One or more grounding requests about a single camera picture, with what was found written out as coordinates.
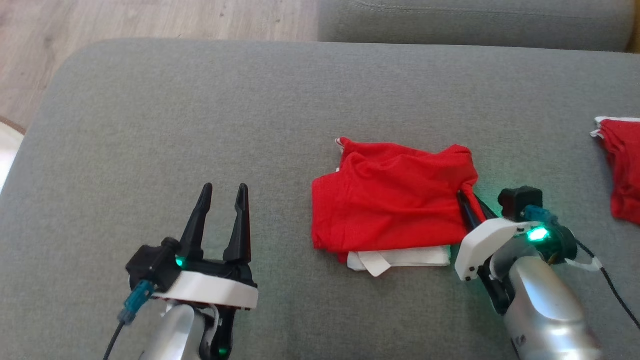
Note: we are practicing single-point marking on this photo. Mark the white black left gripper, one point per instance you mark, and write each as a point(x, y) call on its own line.
point(210, 290)

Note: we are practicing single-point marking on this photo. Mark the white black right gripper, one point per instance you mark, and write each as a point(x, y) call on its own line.
point(480, 245)

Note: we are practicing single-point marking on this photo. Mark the red white basketball jersey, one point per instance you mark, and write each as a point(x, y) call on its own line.
point(390, 200)

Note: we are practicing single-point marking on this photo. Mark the red shorts with white trim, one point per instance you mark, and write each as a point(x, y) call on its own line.
point(622, 165)

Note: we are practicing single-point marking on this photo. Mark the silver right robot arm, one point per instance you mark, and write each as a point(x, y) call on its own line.
point(545, 305)

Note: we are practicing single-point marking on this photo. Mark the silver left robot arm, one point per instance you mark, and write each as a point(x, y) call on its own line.
point(172, 335)

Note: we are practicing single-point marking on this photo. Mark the grey fabric sofa ottoman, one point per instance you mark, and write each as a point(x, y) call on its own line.
point(200, 125)

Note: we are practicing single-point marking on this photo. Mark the grey sofa seat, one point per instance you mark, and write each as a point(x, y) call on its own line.
point(475, 22)

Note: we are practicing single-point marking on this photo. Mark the white rug with brown edge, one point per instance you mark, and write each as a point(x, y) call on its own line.
point(7, 155)

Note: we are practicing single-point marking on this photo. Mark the yellow sofa back cushion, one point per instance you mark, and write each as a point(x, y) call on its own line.
point(636, 42)

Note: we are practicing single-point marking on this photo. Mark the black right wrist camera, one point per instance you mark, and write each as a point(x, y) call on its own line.
point(517, 200)

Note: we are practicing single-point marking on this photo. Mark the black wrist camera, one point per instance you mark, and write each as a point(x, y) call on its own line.
point(517, 200)
point(150, 267)

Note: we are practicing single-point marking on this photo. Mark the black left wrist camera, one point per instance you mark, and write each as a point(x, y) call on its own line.
point(150, 267)

